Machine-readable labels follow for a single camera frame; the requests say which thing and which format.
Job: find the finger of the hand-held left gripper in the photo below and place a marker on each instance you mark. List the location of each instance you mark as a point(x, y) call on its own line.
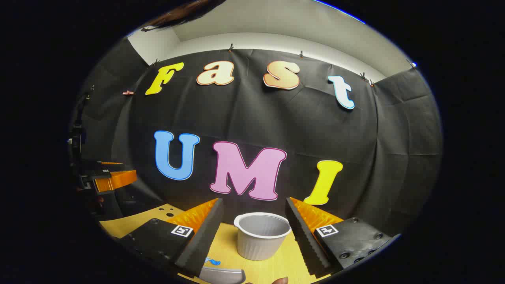
point(106, 163)
point(116, 179)

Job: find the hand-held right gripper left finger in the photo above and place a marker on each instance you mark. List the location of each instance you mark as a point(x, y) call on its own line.
point(205, 236)

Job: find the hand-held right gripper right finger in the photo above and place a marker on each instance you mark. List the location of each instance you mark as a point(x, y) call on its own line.
point(303, 236)

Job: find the light blue paper ball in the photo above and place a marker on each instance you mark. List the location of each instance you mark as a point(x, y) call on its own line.
point(212, 261)

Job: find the grey plastic dustpan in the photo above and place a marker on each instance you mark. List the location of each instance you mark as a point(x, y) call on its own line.
point(221, 275)

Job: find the white ribbed garbage bin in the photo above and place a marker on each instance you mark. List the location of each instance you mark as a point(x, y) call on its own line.
point(260, 244)

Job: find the yellow wooden desktop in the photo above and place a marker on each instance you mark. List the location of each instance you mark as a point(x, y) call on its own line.
point(227, 246)

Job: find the black backdrop cloth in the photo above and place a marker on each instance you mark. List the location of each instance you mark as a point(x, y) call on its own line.
point(244, 114)

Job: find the person's dark hair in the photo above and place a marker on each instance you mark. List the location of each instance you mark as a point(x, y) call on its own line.
point(185, 12)

